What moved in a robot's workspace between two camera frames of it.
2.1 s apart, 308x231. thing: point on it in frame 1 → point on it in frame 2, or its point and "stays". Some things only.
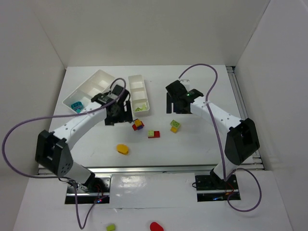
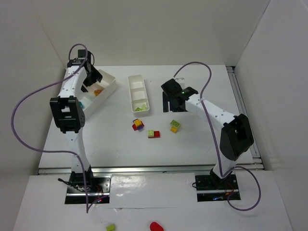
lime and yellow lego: [174, 125] stays
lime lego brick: [144, 108] stays
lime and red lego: [152, 134] stays
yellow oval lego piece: [122, 148] → [96, 92]
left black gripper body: [119, 120] → [94, 76]
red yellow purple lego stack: [138, 125] stays
